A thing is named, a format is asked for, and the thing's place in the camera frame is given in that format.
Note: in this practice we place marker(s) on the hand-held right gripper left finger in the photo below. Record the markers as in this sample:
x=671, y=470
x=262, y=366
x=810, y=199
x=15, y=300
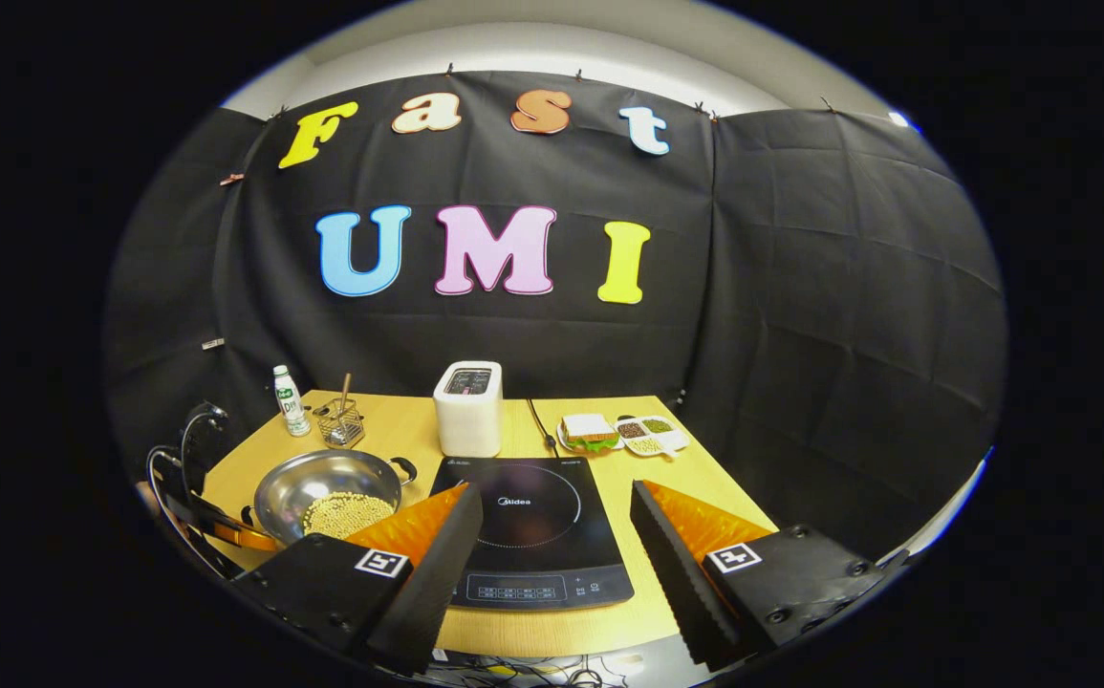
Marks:
x=427, y=592

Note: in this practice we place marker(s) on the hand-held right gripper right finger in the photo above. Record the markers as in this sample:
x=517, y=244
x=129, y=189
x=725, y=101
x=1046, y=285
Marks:
x=676, y=583

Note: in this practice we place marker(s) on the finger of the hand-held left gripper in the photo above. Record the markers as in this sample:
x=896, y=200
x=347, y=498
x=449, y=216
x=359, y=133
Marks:
x=236, y=535

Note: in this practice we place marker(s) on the stainless steel pot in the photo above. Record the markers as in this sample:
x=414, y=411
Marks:
x=322, y=478

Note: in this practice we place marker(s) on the black induction cooktop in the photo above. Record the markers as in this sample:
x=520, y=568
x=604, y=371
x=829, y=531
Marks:
x=532, y=535

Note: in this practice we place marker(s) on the pile of soybeans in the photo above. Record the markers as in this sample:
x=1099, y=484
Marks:
x=346, y=514

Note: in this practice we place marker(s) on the white green-label drink bottle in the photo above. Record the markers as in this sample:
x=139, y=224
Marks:
x=292, y=406

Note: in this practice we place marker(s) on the white divided bean dish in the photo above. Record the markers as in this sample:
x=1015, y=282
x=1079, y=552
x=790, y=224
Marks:
x=652, y=435

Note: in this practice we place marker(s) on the sandwich with lettuce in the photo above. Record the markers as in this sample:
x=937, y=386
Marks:
x=588, y=430

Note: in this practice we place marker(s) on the white toaster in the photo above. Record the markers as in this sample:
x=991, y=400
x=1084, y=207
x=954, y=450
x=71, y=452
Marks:
x=467, y=420

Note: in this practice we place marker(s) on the black backdrop cloth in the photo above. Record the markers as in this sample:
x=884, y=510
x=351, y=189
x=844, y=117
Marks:
x=800, y=287

